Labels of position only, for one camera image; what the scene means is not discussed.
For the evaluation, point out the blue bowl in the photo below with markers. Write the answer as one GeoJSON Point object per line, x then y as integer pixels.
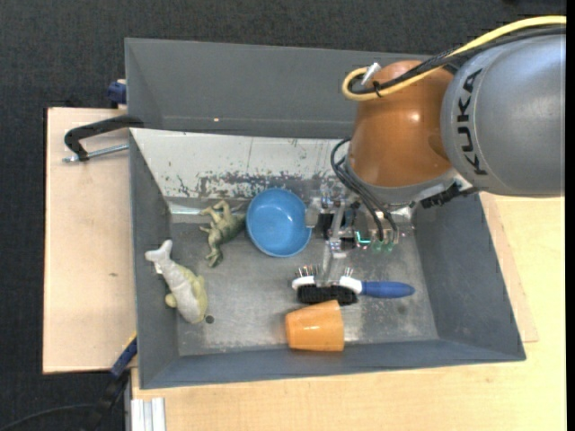
{"type": "Point", "coordinates": [276, 222]}

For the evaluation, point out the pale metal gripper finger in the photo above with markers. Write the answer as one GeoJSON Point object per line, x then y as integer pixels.
{"type": "Point", "coordinates": [340, 249]}
{"type": "Point", "coordinates": [327, 270]}

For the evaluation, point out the green toy dinosaur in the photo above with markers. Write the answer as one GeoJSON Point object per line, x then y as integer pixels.
{"type": "Point", "coordinates": [222, 231]}

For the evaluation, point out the orange cup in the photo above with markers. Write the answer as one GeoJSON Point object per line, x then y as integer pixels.
{"type": "Point", "coordinates": [316, 328]}

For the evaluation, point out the grey metal bin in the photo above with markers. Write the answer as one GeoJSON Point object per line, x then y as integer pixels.
{"type": "Point", "coordinates": [251, 88]}

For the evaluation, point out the white and yellow toy whale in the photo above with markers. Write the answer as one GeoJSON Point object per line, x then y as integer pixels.
{"type": "Point", "coordinates": [184, 285]}

